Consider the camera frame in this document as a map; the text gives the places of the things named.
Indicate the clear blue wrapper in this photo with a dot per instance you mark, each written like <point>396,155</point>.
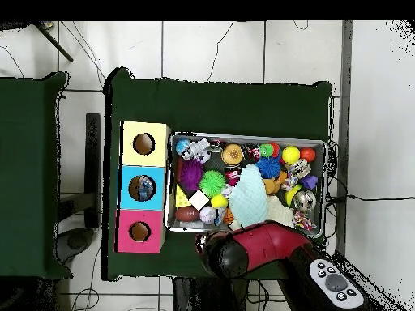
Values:
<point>219,216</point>

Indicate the mint green waffle cloth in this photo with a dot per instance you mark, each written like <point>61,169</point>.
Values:
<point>248,194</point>

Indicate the crushed clear plastic bottle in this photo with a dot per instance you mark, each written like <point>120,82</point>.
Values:
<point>146,187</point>

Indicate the cream waffle cloth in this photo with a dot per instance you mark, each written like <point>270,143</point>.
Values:
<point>280,210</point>

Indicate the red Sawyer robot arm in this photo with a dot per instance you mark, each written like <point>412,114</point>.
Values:
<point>269,243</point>

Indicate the wooden box three holes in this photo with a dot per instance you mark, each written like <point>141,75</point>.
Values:
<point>159,155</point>

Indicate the small white baseball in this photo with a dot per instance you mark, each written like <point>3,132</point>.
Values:
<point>207,214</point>

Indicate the small brown football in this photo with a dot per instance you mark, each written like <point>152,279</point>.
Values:
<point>187,213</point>

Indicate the small orange basketball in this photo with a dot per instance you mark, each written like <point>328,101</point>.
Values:
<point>228,216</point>

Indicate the plain wooden cube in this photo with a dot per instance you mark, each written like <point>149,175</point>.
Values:
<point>199,200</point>

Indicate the green spiky rubber ball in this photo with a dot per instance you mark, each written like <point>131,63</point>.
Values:
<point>212,183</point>

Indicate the purple spiky ball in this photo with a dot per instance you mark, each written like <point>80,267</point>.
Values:
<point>191,175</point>

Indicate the silver toy robot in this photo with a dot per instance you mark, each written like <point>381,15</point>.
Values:
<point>194,150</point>

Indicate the blue globe ball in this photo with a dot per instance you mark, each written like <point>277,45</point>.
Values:
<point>181,147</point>

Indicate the blue spiky rubber ball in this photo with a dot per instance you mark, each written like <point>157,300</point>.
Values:
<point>268,167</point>

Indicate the smooth yellow ball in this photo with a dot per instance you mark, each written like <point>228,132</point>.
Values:
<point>290,155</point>

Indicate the dark green table cloth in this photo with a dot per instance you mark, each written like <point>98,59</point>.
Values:
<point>227,107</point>

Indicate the dark green side table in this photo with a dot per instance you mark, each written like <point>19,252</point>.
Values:
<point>29,162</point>

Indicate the black tripod leg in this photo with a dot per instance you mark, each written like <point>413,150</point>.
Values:
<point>55,43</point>

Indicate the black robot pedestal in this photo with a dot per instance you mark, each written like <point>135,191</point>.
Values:
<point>210,298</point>

